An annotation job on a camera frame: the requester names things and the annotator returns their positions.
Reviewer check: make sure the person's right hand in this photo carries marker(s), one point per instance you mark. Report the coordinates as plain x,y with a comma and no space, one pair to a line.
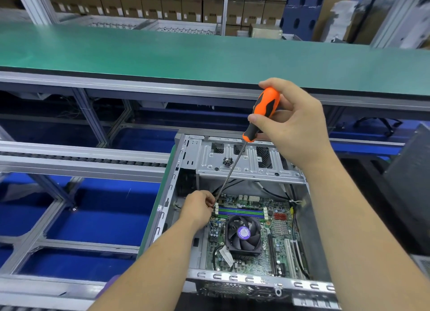
299,126

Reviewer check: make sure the person's left hand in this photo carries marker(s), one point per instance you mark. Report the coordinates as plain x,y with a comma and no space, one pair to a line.
197,210

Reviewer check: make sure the grey metal computer case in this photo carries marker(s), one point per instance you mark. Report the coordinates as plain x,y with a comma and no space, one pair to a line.
195,166

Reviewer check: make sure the black CPU cooler fan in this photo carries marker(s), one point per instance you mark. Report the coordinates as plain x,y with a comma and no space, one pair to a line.
243,235

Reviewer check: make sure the green motherboard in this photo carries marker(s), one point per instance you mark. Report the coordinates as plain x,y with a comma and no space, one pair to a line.
282,243

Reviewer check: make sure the person's right forearm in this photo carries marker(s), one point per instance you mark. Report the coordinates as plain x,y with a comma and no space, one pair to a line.
369,243

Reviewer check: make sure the person's left forearm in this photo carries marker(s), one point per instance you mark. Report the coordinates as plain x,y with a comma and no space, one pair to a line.
141,274

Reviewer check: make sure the green conveyor belt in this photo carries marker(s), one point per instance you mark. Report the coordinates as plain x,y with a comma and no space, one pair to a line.
134,55

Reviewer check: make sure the stack of cardboard boxes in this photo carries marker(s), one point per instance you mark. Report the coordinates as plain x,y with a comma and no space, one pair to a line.
168,0

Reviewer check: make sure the grey flat metal rail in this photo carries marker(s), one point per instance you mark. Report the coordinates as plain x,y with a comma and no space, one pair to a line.
74,159

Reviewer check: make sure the grey roller conveyor rail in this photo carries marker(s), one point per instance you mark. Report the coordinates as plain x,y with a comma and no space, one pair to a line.
40,290

